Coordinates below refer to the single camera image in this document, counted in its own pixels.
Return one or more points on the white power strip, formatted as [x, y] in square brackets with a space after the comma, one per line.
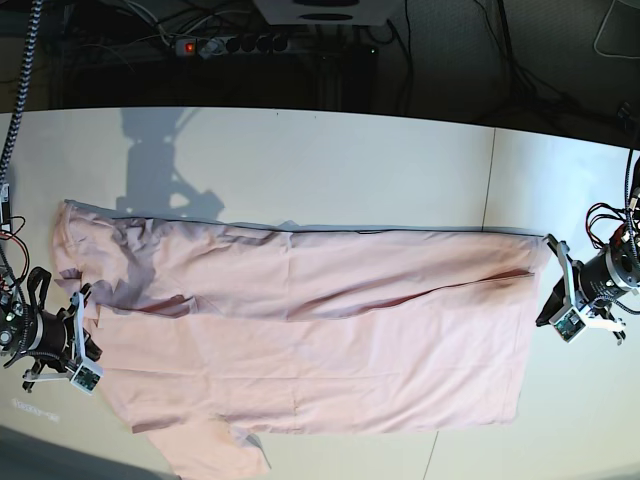
[246, 44]

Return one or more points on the pink T-shirt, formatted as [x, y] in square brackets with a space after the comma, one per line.
[212, 334]

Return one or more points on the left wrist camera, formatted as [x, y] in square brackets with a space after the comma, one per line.
[569, 324]

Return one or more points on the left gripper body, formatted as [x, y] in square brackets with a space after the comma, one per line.
[593, 287]

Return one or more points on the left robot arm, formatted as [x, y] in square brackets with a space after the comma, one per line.
[602, 221]

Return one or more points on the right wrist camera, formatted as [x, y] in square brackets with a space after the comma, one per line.
[86, 377]

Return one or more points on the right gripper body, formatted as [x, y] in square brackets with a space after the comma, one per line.
[57, 346]

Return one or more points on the white box under table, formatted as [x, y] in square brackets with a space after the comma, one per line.
[338, 12]

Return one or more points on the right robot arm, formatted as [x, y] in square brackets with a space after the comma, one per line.
[21, 293]

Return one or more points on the black box under table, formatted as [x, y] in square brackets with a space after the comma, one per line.
[346, 79]

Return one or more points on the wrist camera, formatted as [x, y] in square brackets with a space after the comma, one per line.
[86, 377]
[569, 324]

